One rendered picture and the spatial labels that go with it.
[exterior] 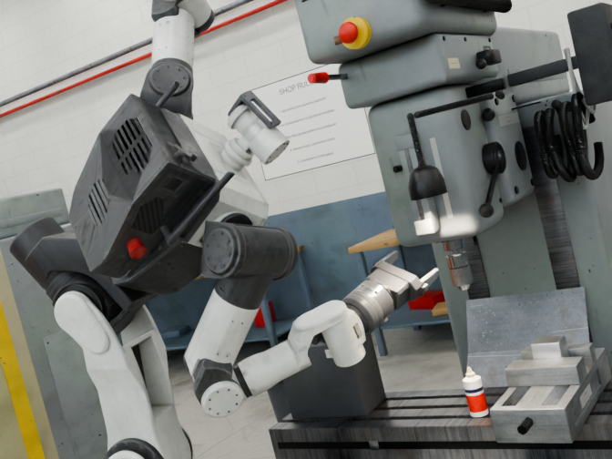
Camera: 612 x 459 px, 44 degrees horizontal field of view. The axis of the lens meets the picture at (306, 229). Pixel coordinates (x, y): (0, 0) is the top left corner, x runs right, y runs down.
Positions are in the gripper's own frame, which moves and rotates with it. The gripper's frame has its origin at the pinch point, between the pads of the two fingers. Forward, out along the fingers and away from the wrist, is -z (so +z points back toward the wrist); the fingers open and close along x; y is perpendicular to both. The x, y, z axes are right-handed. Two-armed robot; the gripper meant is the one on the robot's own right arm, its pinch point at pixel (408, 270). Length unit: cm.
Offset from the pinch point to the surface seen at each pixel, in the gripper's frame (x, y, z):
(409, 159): 4.7, -22.1, -7.6
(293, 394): 25, 43, 16
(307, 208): 329, 289, -294
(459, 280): -7.0, 6.1, -9.2
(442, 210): -2.7, -11.5, -8.6
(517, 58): 12, -20, -64
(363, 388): 8.7, 36.7, 7.5
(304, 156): 341, 247, -311
